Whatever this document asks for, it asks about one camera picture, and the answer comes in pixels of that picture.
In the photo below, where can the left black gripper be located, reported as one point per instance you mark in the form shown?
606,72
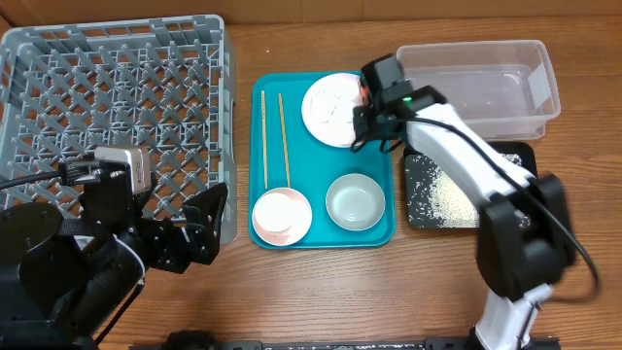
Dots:
203,239

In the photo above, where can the clear plastic bin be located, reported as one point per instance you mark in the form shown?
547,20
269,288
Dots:
503,90

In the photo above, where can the right wooden chopstick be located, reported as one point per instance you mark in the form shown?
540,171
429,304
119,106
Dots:
284,139

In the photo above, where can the white cup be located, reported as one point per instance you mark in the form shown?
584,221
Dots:
273,212

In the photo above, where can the small pink saucer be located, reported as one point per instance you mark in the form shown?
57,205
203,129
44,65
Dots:
302,220

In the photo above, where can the large white plate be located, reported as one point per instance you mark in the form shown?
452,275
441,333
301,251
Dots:
342,83

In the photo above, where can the red snack wrapper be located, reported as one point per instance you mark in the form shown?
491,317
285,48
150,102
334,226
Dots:
362,88

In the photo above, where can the left wooden chopstick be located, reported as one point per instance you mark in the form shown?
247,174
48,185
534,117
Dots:
264,138

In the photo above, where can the wooden chopstick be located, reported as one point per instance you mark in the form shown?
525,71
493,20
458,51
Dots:
264,138
284,139

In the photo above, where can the white napkin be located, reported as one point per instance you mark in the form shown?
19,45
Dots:
332,109

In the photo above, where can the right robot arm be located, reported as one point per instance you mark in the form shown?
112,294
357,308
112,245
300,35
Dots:
524,239

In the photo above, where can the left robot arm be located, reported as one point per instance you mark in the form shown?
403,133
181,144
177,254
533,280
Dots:
62,278

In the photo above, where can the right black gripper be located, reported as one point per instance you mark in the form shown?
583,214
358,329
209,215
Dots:
361,132

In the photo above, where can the teal serving tray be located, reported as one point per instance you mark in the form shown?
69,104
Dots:
314,166

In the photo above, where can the black tray with rice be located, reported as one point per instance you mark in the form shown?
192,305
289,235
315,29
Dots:
433,200

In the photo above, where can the grey bowl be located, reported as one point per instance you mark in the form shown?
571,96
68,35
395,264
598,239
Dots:
355,202

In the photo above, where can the grey plastic dish rack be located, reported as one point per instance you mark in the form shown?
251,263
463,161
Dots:
164,83

